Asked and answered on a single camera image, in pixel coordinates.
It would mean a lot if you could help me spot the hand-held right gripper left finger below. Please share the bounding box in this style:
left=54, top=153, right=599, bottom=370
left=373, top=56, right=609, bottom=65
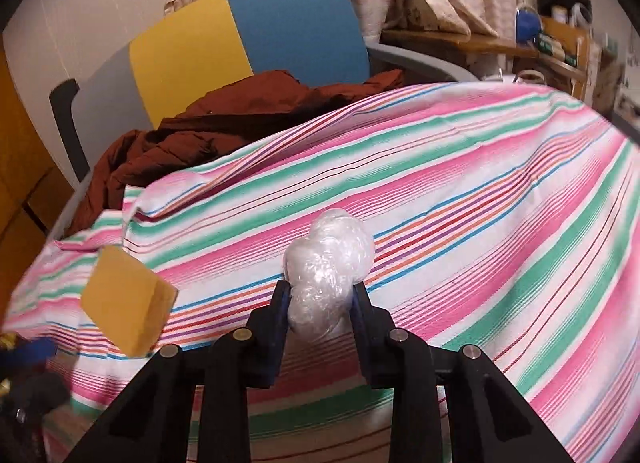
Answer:
left=65, top=279, right=293, bottom=463

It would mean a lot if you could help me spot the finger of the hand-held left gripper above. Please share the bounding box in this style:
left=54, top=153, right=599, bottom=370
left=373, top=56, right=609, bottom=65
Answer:
left=0, top=338, right=57, bottom=372

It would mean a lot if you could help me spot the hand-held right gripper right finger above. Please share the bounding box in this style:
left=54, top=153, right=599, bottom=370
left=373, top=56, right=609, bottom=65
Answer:
left=350, top=280, right=576, bottom=463

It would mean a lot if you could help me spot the clear plastic wrap ball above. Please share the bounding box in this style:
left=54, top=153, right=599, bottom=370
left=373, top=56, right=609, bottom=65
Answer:
left=282, top=207, right=376, bottom=343

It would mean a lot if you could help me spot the orange yellow sponge block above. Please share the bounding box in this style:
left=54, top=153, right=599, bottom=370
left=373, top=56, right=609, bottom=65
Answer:
left=80, top=244, right=179, bottom=359

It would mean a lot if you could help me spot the striped tablecloth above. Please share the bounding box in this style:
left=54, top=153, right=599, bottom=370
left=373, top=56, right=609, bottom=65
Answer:
left=0, top=82, right=640, bottom=463

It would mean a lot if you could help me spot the brown jacket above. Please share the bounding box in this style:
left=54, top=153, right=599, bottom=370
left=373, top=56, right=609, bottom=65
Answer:
left=67, top=68, right=406, bottom=239

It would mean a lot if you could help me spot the wooden cabinet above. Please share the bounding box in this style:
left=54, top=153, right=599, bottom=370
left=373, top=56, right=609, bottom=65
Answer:
left=0, top=40, right=68, bottom=304

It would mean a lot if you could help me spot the wooden shelf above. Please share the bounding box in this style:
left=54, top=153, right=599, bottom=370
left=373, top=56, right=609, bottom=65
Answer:
left=380, top=28, right=588, bottom=86

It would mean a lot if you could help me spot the grey yellow blue chair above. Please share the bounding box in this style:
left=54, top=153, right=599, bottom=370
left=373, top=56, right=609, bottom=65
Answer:
left=47, top=0, right=481, bottom=239

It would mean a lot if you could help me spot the printed paper bag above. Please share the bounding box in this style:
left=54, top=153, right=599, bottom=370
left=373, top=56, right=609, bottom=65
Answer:
left=400, top=0, right=473, bottom=39

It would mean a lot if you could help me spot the blue mug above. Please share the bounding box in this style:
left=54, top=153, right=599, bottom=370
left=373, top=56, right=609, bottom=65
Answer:
left=515, top=6, right=544, bottom=47

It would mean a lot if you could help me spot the open cardboard box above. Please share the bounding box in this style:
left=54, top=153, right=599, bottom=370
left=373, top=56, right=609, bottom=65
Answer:
left=539, top=16, right=593, bottom=96

